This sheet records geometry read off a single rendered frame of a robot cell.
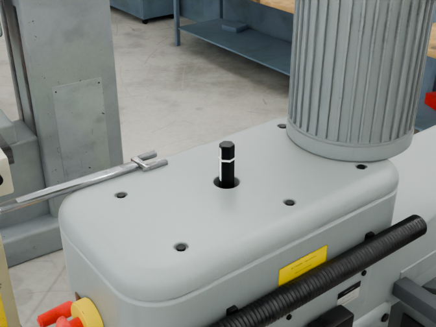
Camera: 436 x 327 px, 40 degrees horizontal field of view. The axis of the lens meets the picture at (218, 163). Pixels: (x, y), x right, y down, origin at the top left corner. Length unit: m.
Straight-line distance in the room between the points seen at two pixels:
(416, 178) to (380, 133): 0.27
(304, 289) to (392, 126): 0.28
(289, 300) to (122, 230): 0.23
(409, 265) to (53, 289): 2.77
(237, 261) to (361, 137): 0.28
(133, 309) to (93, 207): 0.16
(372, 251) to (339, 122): 0.19
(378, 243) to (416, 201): 0.22
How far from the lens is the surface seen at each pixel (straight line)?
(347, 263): 0.85
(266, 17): 7.20
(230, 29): 7.15
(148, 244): 0.73
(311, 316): 0.93
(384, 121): 0.89
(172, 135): 5.19
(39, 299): 3.61
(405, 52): 0.87
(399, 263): 1.09
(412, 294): 1.09
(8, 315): 3.09
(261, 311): 0.76
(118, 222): 0.77
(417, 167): 1.20
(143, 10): 8.22
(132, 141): 5.12
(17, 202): 0.83
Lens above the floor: 2.33
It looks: 29 degrees down
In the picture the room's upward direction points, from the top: straight up
